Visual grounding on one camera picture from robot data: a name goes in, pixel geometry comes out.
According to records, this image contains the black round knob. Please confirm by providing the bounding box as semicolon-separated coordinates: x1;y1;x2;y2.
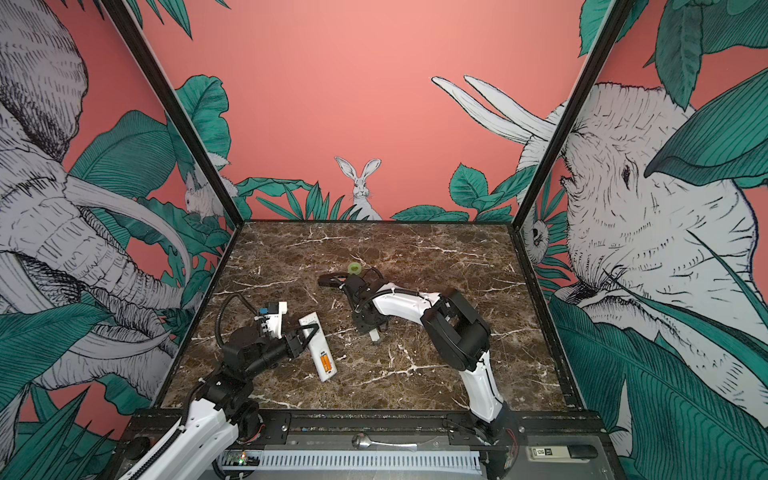
124;436;151;461

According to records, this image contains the black enclosure corner post right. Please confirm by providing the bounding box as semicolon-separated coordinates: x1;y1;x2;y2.
512;0;634;231

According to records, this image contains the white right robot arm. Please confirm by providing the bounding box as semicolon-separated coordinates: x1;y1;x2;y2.
328;273;504;424

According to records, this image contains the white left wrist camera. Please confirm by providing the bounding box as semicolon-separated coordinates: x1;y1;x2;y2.
254;301;288;339

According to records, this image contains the orange battery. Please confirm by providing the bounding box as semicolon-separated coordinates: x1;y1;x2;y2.
320;353;333;374

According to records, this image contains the black stapler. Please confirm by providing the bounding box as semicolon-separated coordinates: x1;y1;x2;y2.
318;272;348;288

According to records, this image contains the white perforated cable tray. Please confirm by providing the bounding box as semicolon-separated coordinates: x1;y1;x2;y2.
217;450;483;474

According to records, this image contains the black enclosure corner post left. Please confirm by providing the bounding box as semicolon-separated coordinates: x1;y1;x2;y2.
100;0;245;229

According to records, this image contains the white label box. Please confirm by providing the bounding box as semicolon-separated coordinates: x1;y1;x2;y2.
525;444;599;463

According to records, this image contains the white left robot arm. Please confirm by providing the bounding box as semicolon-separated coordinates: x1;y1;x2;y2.
122;323;319;479

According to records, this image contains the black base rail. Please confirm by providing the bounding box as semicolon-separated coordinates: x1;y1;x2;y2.
119;409;601;448

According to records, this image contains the black enclosure corner post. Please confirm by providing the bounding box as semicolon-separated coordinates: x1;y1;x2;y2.
512;0;634;231
100;0;245;229

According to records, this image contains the white remote control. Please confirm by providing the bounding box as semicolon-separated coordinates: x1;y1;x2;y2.
299;312;338;382

